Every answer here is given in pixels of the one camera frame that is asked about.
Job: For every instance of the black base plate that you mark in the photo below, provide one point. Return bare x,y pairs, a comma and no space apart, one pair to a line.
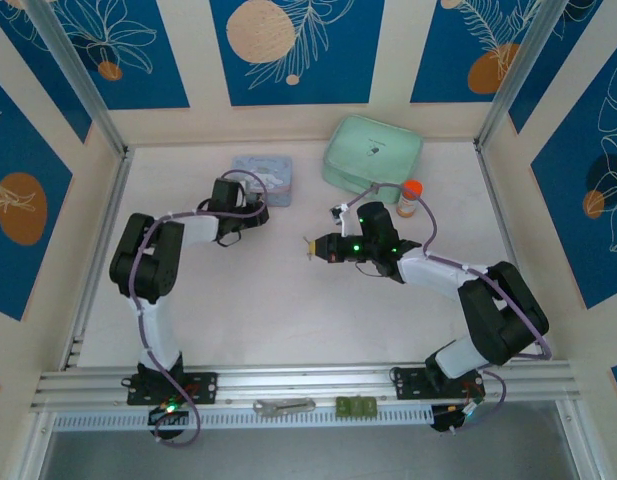
203,387
410,382

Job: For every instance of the aluminium frame post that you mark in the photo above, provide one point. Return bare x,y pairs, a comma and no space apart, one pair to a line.
518,75
78,75

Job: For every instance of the aluminium table side rail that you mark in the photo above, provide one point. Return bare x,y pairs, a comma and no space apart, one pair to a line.
95,260
513,250

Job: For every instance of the mint green zipper pouch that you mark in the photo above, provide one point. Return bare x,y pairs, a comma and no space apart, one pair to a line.
370,150

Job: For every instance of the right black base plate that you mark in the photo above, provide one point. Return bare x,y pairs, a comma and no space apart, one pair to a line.
410,382

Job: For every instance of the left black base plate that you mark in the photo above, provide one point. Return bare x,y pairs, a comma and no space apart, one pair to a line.
203,387

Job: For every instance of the green terminal block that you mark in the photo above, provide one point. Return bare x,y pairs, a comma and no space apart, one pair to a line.
343,405
369,405
356,405

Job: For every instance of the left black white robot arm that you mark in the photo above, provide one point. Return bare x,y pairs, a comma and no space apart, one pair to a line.
158,320

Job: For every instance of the blue cartoon tin box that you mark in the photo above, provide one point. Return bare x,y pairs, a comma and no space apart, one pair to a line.
275,172

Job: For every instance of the orange capped small bottle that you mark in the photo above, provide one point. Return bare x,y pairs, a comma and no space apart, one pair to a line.
409,197

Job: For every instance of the aluminium mounting rail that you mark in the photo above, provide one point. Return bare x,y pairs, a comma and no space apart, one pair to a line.
298,382

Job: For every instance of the silver wrench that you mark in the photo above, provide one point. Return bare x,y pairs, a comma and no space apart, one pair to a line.
283,406

